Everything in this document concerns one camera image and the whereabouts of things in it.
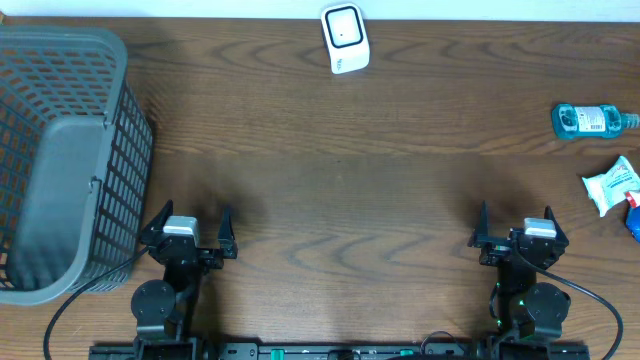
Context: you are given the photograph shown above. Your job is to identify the white barcode scanner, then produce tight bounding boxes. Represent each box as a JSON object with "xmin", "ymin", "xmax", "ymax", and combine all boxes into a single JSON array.
[{"xmin": 320, "ymin": 3, "xmax": 371, "ymax": 75}]

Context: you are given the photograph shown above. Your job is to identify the red Nescafe stick sachet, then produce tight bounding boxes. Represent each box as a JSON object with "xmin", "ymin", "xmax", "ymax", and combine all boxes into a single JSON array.
[{"xmin": 625, "ymin": 191, "xmax": 640, "ymax": 208}]

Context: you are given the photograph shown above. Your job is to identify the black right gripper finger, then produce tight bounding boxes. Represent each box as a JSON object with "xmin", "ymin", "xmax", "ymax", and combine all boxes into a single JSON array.
[
  {"xmin": 467, "ymin": 201, "xmax": 490, "ymax": 248},
  {"xmin": 544, "ymin": 205, "xmax": 569, "ymax": 246}
]

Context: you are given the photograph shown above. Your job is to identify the blue mouthwash bottle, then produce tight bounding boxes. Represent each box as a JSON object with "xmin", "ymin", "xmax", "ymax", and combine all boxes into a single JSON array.
[{"xmin": 551, "ymin": 103, "xmax": 639, "ymax": 140}]

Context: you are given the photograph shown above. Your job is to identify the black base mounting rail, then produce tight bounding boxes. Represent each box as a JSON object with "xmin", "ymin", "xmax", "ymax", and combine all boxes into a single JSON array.
[{"xmin": 88, "ymin": 341, "xmax": 591, "ymax": 360}]

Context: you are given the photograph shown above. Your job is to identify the grey plastic mesh basket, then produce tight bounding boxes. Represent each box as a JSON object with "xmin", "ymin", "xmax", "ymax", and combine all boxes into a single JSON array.
[{"xmin": 1, "ymin": 25, "xmax": 154, "ymax": 306}]

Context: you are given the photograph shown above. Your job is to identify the blue Oreo cookie pack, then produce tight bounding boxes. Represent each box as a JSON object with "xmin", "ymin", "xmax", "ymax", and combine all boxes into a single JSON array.
[{"xmin": 625, "ymin": 207, "xmax": 640, "ymax": 242}]

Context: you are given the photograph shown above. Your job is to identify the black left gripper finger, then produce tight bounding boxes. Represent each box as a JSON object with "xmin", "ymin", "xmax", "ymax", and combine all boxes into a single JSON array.
[
  {"xmin": 139, "ymin": 200, "xmax": 173, "ymax": 246},
  {"xmin": 217, "ymin": 207, "xmax": 238, "ymax": 259}
]

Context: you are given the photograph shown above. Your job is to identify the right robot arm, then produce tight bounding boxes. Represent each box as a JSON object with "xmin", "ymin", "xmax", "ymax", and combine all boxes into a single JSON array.
[{"xmin": 468, "ymin": 204, "xmax": 571, "ymax": 359}]

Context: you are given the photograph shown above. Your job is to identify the white wet wipes pack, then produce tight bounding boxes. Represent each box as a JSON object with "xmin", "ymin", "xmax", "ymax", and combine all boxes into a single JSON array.
[{"xmin": 582, "ymin": 156, "xmax": 639, "ymax": 217}]

